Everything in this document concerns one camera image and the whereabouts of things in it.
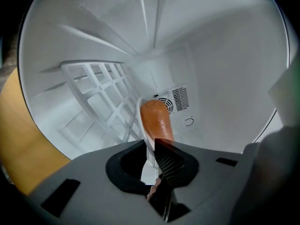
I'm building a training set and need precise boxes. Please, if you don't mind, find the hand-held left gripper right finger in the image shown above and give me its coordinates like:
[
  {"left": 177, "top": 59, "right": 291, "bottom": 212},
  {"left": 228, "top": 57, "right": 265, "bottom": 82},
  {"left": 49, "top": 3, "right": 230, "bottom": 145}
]
[{"left": 154, "top": 138, "right": 200, "bottom": 188}]

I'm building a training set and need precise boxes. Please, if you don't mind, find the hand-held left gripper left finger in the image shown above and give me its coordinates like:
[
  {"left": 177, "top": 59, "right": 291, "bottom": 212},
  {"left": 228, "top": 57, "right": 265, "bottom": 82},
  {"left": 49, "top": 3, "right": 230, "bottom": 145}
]
[{"left": 105, "top": 139, "right": 151, "bottom": 195}]

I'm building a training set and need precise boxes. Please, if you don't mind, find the white plate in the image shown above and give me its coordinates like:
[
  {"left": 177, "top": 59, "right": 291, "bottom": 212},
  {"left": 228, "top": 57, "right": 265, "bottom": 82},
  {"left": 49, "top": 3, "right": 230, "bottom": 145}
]
[{"left": 135, "top": 96, "right": 162, "bottom": 185}]

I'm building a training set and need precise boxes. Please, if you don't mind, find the orange glossy food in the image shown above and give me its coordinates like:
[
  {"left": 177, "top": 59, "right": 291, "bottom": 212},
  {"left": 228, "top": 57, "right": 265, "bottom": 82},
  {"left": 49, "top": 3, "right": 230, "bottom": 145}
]
[{"left": 140, "top": 99, "right": 175, "bottom": 148}]

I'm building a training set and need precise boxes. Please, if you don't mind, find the white fridge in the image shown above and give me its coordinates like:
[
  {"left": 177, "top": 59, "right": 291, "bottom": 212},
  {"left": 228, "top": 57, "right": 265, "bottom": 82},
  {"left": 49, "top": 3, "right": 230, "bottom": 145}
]
[{"left": 17, "top": 0, "right": 292, "bottom": 185}]

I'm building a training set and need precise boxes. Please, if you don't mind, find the white grid fridge shelf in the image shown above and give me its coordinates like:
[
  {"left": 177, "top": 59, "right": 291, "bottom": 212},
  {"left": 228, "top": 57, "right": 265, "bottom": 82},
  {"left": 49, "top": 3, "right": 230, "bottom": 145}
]
[{"left": 58, "top": 60, "right": 150, "bottom": 145}]

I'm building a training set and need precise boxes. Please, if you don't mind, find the yellow wooden cabinet panel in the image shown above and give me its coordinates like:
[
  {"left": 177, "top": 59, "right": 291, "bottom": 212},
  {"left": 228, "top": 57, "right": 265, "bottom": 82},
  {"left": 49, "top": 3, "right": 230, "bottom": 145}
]
[{"left": 0, "top": 67, "right": 71, "bottom": 196}]

